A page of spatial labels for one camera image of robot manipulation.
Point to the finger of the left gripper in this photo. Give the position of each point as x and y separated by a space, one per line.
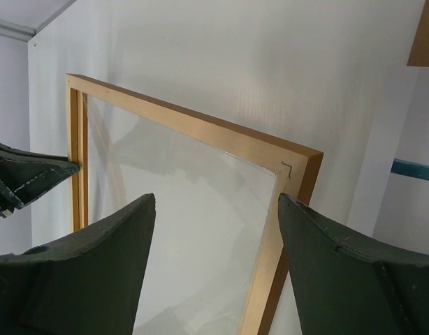
27 176

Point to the wooden picture frame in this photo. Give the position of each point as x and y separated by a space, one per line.
295 166

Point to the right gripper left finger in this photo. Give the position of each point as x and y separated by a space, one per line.
88 282

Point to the clear acrylic sheet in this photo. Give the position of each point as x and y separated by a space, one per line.
211 209

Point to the brown frame backing board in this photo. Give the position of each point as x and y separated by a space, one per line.
419 54

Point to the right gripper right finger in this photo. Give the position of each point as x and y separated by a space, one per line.
347 283

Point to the left aluminium corner post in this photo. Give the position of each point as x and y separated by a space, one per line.
15 31

